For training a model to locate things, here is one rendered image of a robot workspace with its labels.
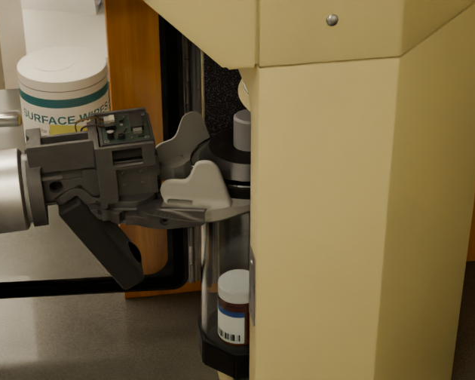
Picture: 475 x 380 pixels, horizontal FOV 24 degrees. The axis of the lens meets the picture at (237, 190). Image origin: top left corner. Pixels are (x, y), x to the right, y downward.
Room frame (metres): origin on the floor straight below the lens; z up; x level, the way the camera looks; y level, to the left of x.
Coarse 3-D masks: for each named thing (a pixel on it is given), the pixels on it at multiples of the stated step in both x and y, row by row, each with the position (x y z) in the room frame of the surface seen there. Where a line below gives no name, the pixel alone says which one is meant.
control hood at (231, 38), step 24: (144, 0) 0.74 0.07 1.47; (168, 0) 0.74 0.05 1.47; (192, 0) 0.74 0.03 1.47; (216, 0) 0.75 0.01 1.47; (240, 0) 0.75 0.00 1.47; (192, 24) 0.74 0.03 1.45; (216, 24) 0.75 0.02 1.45; (240, 24) 0.75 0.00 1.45; (216, 48) 0.75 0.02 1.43; (240, 48) 0.75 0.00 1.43
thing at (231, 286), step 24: (192, 168) 0.88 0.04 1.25; (240, 216) 0.85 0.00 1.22; (216, 240) 0.86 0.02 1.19; (240, 240) 0.85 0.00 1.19; (216, 264) 0.86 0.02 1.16; (240, 264) 0.85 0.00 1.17; (216, 288) 0.86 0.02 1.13; (240, 288) 0.85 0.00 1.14; (216, 312) 0.86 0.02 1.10; (240, 312) 0.85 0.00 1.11; (216, 336) 0.86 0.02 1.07; (240, 336) 0.85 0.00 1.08
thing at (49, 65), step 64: (0, 0) 1.04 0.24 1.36; (64, 0) 1.04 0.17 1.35; (128, 0) 1.05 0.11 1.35; (0, 64) 1.03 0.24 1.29; (64, 64) 1.04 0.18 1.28; (128, 64) 1.05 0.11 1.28; (0, 128) 1.03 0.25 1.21; (64, 128) 1.04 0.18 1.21; (0, 256) 1.03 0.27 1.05; (64, 256) 1.04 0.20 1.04
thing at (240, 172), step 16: (240, 112) 0.90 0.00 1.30; (240, 128) 0.88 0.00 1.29; (208, 144) 0.89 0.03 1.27; (224, 144) 0.89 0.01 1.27; (240, 144) 0.88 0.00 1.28; (208, 160) 0.87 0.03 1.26; (224, 160) 0.86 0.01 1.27; (240, 160) 0.86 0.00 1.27; (224, 176) 0.85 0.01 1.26; (240, 176) 0.85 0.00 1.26
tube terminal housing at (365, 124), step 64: (320, 0) 0.76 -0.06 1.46; (384, 0) 0.77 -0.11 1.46; (448, 0) 0.84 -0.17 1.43; (256, 64) 0.76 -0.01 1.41; (320, 64) 0.76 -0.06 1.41; (384, 64) 0.77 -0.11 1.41; (448, 64) 0.85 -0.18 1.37; (256, 128) 0.76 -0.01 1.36; (320, 128) 0.76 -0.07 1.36; (384, 128) 0.77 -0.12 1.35; (448, 128) 0.86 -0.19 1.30; (256, 192) 0.75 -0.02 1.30; (320, 192) 0.76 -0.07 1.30; (384, 192) 0.77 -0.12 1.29; (448, 192) 0.88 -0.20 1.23; (256, 256) 0.75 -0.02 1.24; (320, 256) 0.76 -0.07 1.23; (384, 256) 0.77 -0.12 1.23; (448, 256) 0.89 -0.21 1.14; (256, 320) 0.75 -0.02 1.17; (320, 320) 0.76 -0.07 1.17; (384, 320) 0.78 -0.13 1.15; (448, 320) 0.91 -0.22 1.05
